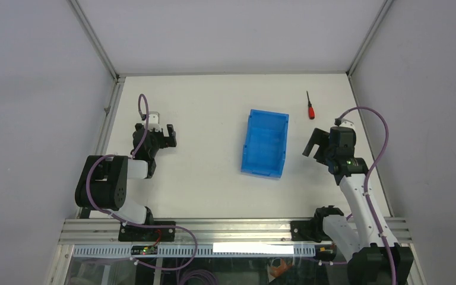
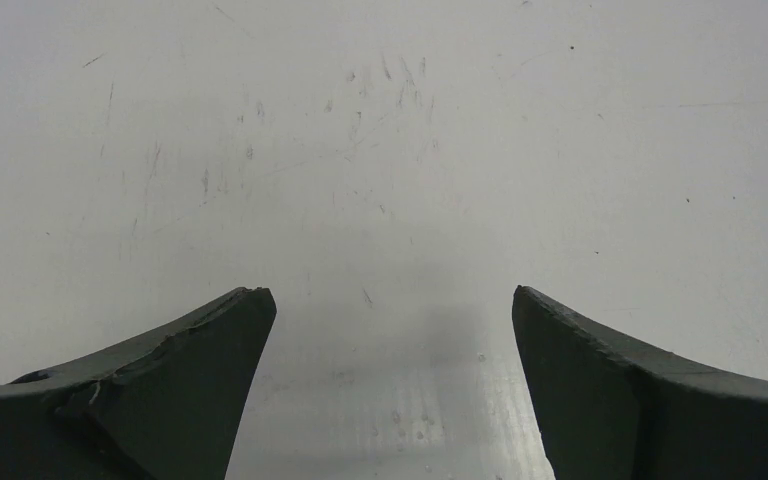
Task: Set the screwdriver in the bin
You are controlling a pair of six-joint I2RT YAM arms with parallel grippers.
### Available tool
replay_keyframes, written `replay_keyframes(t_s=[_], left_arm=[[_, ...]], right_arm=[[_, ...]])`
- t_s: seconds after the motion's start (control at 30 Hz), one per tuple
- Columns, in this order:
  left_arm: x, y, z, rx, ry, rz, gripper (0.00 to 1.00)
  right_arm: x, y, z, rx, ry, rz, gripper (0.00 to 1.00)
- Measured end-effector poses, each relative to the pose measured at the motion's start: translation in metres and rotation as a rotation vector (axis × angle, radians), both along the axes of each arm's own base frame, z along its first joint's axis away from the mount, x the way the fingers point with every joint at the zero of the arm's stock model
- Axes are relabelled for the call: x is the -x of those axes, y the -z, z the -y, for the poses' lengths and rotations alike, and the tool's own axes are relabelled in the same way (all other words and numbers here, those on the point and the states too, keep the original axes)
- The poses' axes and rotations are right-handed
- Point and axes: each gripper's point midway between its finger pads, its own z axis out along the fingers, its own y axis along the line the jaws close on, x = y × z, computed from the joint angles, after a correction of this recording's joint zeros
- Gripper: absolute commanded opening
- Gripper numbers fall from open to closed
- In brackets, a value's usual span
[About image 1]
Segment red black screwdriver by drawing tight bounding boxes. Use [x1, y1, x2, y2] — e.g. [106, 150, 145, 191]
[306, 91, 315, 120]

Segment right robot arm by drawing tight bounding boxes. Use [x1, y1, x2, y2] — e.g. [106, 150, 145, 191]
[303, 126, 414, 284]

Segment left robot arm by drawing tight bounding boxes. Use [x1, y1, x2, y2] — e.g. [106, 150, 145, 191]
[74, 123, 177, 241]

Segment blue plastic bin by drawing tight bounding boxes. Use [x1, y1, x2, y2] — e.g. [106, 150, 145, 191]
[240, 109, 289, 179]

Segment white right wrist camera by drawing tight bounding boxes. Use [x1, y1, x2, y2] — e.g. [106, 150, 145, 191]
[340, 119, 356, 130]

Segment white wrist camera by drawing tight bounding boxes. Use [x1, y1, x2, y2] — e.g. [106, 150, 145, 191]
[145, 112, 163, 132]
[340, 119, 356, 130]

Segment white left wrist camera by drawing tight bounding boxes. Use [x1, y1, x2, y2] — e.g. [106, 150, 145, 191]
[145, 112, 163, 132]

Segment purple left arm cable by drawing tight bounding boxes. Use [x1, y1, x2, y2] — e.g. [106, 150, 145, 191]
[85, 93, 198, 285]

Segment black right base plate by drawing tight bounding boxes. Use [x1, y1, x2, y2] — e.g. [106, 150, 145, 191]
[290, 218, 327, 243]

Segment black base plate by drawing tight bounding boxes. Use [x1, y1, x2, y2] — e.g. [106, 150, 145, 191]
[290, 218, 327, 243]
[118, 220, 176, 242]

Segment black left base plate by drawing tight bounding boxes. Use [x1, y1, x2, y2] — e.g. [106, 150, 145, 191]
[118, 220, 176, 242]

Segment aluminium mounting rail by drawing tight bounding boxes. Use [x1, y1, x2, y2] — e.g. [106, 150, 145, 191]
[58, 217, 413, 245]

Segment white slotted cable duct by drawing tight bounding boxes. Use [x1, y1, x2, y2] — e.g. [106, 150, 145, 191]
[72, 242, 315, 259]

